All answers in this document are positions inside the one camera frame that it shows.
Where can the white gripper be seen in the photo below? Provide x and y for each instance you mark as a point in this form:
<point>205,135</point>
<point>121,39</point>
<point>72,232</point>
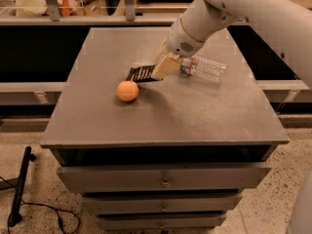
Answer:
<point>180,40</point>

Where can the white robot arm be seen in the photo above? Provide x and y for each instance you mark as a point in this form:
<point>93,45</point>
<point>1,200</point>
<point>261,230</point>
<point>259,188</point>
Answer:
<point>283,25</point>

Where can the clear plastic water bottle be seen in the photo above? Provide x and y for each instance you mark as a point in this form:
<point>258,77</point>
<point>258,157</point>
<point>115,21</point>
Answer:
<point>205,68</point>

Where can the orange fruit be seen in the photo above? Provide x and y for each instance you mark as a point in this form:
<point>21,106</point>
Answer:
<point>127,91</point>

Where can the grey drawer cabinet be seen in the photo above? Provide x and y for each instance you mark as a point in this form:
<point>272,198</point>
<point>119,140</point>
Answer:
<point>179,120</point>

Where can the grey metal railing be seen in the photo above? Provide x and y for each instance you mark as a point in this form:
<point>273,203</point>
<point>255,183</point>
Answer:
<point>67,12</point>

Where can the top grey drawer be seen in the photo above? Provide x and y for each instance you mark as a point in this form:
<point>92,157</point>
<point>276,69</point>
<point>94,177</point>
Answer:
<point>163,177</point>

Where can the grey drawer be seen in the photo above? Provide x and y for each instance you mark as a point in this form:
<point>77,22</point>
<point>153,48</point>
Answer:
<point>162,203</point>
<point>163,177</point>
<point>159,221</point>

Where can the middle grey drawer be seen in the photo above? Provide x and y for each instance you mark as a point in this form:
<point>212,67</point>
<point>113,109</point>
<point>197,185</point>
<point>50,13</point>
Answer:
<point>162,203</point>

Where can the bottom grey drawer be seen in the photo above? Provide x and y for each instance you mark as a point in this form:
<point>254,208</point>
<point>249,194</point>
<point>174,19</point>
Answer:
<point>159,221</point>

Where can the black stand bar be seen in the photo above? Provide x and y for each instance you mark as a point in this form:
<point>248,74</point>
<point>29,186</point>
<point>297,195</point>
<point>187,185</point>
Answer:
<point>14,216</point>

